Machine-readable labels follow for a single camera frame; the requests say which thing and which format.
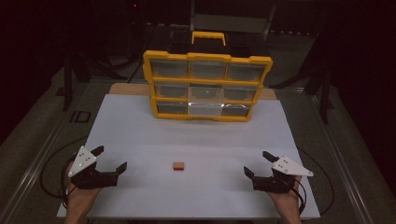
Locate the clear plastic drawer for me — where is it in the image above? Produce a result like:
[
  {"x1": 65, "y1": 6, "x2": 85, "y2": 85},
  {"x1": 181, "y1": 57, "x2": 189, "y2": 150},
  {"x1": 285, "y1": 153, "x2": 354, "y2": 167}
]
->
[{"x1": 187, "y1": 102, "x2": 226, "y2": 118}]

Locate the yellow drawer organizer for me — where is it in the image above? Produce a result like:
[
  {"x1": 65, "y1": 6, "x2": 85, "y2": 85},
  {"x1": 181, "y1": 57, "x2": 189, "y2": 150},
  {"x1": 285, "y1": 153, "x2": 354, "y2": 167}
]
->
[{"x1": 142, "y1": 49, "x2": 275, "y2": 122}]

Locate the black cable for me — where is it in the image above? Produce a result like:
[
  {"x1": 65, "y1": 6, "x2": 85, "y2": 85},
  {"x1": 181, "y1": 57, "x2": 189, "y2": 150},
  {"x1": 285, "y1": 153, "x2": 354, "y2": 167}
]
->
[
  {"x1": 39, "y1": 134, "x2": 89, "y2": 210},
  {"x1": 294, "y1": 146, "x2": 336, "y2": 217}
]

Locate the white table cover board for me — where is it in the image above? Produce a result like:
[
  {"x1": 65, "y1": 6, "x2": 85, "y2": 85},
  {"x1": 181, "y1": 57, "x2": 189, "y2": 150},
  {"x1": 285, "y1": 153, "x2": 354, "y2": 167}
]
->
[{"x1": 56, "y1": 93, "x2": 321, "y2": 220}]

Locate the person's right hand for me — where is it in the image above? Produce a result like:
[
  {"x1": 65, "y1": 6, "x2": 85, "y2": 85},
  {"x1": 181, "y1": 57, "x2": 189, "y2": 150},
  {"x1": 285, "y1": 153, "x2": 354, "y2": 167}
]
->
[{"x1": 267, "y1": 175, "x2": 304, "y2": 217}]

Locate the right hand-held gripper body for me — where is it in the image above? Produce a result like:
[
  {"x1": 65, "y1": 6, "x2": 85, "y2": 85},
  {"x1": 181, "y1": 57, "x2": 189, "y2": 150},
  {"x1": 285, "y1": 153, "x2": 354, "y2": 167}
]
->
[{"x1": 252, "y1": 155, "x2": 315, "y2": 195}]

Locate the person's left hand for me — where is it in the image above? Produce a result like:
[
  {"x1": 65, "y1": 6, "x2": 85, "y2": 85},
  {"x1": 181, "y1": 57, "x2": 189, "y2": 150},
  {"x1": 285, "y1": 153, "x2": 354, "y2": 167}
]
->
[{"x1": 64, "y1": 161, "x2": 104, "y2": 208}]

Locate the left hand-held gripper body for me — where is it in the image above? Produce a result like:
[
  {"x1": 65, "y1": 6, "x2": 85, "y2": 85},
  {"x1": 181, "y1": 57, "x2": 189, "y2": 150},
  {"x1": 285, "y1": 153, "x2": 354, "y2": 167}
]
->
[{"x1": 67, "y1": 145, "x2": 120, "y2": 190}]

